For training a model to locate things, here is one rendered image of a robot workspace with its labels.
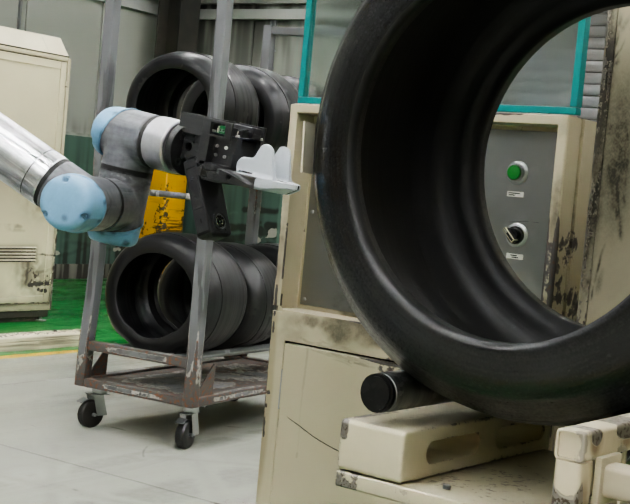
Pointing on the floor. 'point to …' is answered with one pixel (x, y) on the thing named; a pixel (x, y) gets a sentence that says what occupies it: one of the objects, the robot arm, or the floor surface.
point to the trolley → (188, 247)
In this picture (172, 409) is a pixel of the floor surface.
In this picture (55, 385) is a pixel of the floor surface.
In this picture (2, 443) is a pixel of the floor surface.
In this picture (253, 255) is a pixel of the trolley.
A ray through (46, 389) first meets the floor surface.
